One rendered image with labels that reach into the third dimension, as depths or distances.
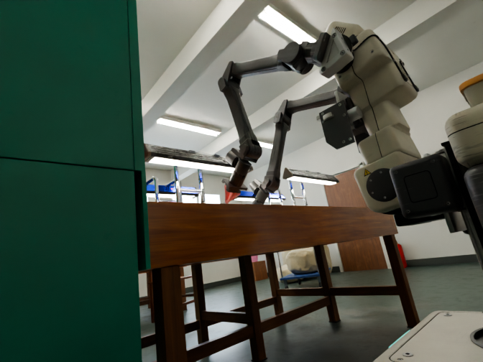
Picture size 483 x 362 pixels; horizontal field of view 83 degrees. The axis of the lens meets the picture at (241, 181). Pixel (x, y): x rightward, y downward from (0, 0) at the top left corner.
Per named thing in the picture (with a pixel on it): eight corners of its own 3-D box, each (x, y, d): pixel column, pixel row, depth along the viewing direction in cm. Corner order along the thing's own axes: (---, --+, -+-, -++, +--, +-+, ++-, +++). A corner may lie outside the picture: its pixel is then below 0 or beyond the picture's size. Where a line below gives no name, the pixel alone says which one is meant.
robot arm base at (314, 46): (325, 31, 86) (344, 46, 94) (305, 32, 91) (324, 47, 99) (315, 59, 87) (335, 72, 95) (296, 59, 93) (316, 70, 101)
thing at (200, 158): (254, 170, 156) (251, 158, 158) (147, 155, 115) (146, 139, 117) (244, 174, 162) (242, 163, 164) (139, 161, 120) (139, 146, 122)
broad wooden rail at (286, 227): (397, 233, 192) (389, 207, 197) (144, 269, 72) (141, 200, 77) (380, 236, 201) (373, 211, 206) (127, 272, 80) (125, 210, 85)
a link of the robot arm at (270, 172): (282, 110, 147) (292, 119, 154) (274, 112, 151) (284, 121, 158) (269, 185, 135) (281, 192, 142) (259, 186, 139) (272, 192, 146)
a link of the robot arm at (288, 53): (222, 59, 127) (238, 68, 133) (215, 87, 127) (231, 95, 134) (301, 39, 94) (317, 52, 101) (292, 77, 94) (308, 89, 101)
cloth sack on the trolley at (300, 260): (337, 267, 442) (331, 243, 453) (311, 274, 393) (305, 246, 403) (308, 270, 481) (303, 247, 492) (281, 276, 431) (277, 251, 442)
